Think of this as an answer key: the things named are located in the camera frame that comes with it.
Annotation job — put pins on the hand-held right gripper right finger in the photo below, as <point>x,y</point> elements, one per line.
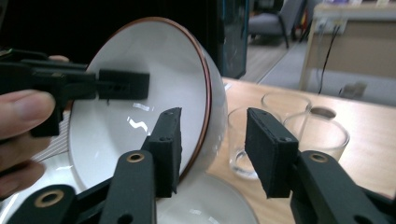
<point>271,155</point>

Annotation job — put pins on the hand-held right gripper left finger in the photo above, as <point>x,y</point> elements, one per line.
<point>165,149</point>

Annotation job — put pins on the white bowl with brown rim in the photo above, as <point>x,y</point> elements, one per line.
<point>174,62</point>

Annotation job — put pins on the clear drinking glass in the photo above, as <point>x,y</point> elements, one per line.
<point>286,99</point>
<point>238,133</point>
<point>323,138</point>

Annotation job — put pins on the grey striped placemat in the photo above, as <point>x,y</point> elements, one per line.
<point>53,144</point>

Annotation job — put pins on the white plate with dark rim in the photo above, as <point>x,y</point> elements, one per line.
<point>202,202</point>

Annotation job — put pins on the small grey object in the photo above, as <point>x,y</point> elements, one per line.
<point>353,90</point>

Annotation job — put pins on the grey chair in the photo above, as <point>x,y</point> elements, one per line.
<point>274,21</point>

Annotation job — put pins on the white power strip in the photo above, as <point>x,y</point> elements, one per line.
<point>331,25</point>

